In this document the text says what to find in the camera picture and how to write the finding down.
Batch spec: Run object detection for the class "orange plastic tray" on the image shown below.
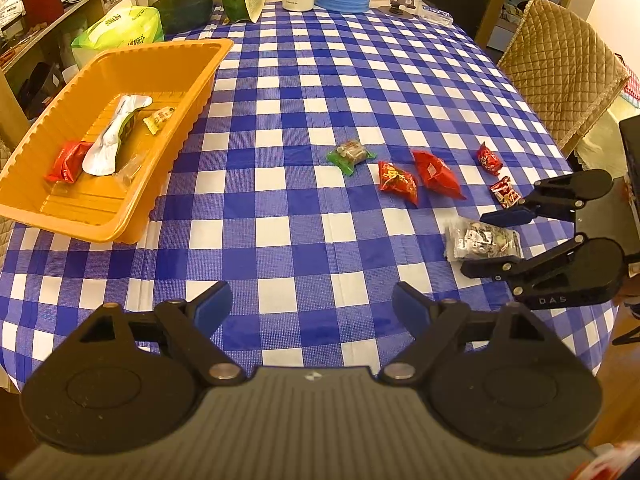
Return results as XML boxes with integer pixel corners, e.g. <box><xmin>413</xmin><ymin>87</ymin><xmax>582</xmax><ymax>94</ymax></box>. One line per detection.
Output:
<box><xmin>0</xmin><ymin>37</ymin><xmax>235</xmax><ymax>245</ymax></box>

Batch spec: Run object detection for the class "clear bag of candies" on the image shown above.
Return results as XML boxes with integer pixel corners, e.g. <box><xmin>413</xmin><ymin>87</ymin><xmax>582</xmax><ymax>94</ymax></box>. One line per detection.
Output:
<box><xmin>445</xmin><ymin>216</ymin><xmax>524</xmax><ymax>263</ymax></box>

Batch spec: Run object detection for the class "clear candy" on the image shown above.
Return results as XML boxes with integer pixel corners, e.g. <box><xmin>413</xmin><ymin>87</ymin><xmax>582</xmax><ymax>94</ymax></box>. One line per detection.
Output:
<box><xmin>112</xmin><ymin>152</ymin><xmax>146</xmax><ymax>186</ymax></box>

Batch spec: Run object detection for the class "blue white checkered tablecloth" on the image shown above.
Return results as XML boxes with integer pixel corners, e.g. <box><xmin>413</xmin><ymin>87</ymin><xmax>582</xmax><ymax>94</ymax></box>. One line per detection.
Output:
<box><xmin>0</xmin><ymin>0</ymin><xmax>621</xmax><ymax>381</ymax></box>

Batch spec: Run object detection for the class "small red white candy packet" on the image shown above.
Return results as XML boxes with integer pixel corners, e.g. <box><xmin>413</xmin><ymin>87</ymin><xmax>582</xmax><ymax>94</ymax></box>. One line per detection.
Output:
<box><xmin>489</xmin><ymin>176</ymin><xmax>523</xmax><ymax>209</ymax></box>

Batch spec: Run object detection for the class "pale yellow lace cloth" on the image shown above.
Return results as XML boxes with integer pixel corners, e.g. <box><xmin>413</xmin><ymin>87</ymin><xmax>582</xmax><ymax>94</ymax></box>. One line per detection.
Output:
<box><xmin>567</xmin><ymin>95</ymin><xmax>623</xmax><ymax>173</ymax></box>

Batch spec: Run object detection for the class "green wrapped candy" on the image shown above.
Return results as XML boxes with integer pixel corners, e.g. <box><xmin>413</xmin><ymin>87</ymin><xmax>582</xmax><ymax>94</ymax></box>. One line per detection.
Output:
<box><xmin>326</xmin><ymin>138</ymin><xmax>377</xmax><ymax>177</ymax></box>

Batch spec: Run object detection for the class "red snack packet yellow print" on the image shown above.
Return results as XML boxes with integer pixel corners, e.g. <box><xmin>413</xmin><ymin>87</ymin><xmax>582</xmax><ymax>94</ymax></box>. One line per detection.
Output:
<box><xmin>377</xmin><ymin>160</ymin><xmax>420</xmax><ymax>207</ymax></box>

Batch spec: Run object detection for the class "red checkered cloth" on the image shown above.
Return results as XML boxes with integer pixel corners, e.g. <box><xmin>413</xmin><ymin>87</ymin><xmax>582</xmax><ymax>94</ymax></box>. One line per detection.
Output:
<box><xmin>620</xmin><ymin>72</ymin><xmax>640</xmax><ymax>106</ymax></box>

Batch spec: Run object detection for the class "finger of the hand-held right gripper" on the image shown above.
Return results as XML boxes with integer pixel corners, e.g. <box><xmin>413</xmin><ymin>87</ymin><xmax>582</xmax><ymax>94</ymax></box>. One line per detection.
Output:
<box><xmin>480</xmin><ymin>169</ymin><xmax>596</xmax><ymax>227</ymax></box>
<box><xmin>461</xmin><ymin>233</ymin><xmax>587</xmax><ymax>287</ymax></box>

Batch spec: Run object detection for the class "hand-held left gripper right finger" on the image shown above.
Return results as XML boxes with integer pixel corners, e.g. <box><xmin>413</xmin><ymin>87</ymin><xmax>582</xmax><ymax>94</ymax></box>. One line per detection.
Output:
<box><xmin>375</xmin><ymin>281</ymin><xmax>561</xmax><ymax>386</ymax></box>

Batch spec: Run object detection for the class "white green snack packet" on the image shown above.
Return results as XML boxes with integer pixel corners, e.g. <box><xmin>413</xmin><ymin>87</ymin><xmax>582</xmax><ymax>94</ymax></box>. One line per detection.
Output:
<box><xmin>81</xmin><ymin>94</ymin><xmax>153</xmax><ymax>177</ymax></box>

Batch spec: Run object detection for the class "wooden shelf unit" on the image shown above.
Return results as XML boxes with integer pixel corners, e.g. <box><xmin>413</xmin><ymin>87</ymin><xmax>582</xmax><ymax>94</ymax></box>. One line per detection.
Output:
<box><xmin>0</xmin><ymin>0</ymin><xmax>138</xmax><ymax>111</ymax></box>

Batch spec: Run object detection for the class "white printed packet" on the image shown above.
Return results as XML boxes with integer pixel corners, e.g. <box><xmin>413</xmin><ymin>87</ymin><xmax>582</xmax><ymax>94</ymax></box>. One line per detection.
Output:
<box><xmin>0</xmin><ymin>0</ymin><xmax>28</xmax><ymax>28</ymax></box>

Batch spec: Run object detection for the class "chair with quilted beige cover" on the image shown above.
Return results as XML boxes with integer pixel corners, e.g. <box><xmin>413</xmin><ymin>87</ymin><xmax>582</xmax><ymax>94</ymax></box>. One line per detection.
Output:
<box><xmin>0</xmin><ymin>72</ymin><xmax>31</xmax><ymax>268</ymax></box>
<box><xmin>496</xmin><ymin>0</ymin><xmax>632</xmax><ymax>156</ymax></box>

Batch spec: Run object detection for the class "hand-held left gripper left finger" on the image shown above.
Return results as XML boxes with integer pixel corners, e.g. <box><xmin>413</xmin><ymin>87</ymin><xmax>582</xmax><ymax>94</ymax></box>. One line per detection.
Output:
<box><xmin>75</xmin><ymin>280</ymin><xmax>248</xmax><ymax>386</ymax></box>

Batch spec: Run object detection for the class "small blue white box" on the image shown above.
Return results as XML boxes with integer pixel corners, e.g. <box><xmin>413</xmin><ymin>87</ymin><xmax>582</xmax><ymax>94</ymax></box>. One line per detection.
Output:
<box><xmin>419</xmin><ymin>4</ymin><xmax>454</xmax><ymax>26</ymax></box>

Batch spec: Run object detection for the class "green tissue pack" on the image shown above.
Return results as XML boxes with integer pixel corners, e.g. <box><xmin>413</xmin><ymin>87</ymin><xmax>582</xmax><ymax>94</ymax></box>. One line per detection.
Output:
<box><xmin>71</xmin><ymin>6</ymin><xmax>165</xmax><ymax>68</ymax></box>

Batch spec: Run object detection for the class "large red snack packet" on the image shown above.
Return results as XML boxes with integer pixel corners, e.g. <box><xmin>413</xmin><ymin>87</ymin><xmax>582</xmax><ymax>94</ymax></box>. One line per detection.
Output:
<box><xmin>45</xmin><ymin>140</ymin><xmax>93</xmax><ymax>184</ymax></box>

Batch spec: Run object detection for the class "dark red box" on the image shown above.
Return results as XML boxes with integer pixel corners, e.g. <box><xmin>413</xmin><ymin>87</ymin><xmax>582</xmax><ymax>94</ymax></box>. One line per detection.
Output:
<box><xmin>22</xmin><ymin>0</ymin><xmax>66</xmax><ymax>28</ymax></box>

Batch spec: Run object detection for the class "plain red snack packet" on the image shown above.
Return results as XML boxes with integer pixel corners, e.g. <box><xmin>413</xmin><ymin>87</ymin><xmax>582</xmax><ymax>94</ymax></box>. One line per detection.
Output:
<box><xmin>411</xmin><ymin>150</ymin><xmax>467</xmax><ymax>201</ymax></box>

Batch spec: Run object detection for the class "yellow candy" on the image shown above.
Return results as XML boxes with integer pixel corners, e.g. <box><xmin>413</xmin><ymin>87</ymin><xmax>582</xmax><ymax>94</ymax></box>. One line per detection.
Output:
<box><xmin>143</xmin><ymin>106</ymin><xmax>177</xmax><ymax>135</ymax></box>

